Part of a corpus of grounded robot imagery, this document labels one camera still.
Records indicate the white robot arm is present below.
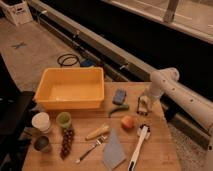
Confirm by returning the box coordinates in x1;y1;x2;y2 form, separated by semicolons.
139;68;213;171

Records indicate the green chili pepper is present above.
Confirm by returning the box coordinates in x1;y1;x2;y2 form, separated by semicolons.
108;104;129;118

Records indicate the blue sponge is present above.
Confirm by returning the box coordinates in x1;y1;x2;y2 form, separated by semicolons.
113;89;126;105

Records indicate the orange peach fruit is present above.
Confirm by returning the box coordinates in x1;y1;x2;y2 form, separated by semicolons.
121;115;135;130

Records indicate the silver fork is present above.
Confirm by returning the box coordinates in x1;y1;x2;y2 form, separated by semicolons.
75;135;107;164

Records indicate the blue grey cloth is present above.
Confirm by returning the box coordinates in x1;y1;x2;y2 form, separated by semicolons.
102;129;126;171

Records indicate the blue object on floor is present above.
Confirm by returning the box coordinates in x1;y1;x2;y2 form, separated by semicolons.
80;59;95;67

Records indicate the yellow plastic bin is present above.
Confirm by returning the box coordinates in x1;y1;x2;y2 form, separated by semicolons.
34;67;104;110

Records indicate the dark grape bunch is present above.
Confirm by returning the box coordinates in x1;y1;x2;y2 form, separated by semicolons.
60;128;75;159

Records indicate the green cup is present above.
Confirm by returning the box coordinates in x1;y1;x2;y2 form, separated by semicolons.
56;112;71;128

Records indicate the white cup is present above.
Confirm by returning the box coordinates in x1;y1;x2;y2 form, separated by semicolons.
31;112;51;133

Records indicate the black chair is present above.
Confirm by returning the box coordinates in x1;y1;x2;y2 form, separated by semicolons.
0;54;35;171

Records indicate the white storage box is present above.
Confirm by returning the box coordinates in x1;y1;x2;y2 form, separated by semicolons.
0;0;33;26

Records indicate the black coiled cable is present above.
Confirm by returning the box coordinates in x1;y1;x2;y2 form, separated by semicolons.
56;53;81;68

